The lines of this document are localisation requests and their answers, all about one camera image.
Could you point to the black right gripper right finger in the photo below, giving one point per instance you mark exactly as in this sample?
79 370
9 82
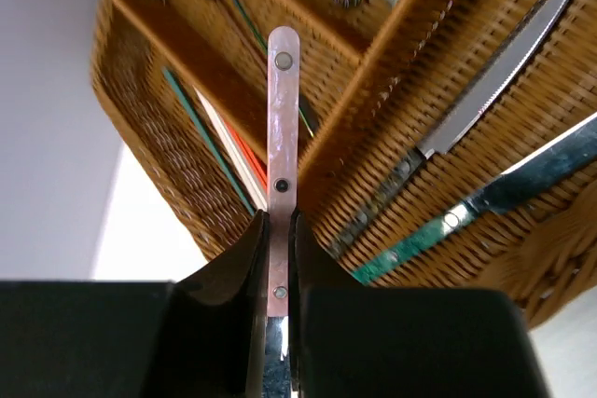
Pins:
350 340

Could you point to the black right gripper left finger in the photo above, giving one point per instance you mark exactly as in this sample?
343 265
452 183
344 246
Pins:
199 337

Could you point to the orange chopstick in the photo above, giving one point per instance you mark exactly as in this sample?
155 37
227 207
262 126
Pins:
257 166

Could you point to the white chopstick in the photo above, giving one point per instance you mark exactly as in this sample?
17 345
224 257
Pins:
254 188

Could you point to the pink handled table knife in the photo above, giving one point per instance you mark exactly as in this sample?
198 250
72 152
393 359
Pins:
282 151

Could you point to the teal chopstick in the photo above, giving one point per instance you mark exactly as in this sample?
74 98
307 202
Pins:
200 126

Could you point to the serrated knife teal handle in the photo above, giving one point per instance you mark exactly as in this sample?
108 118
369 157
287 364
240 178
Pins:
545 167

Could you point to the patterned handle table knife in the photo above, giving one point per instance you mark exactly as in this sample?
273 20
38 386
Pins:
472 102

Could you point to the woven wicker cutlery tray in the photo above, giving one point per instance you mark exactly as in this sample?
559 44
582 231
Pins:
378 78

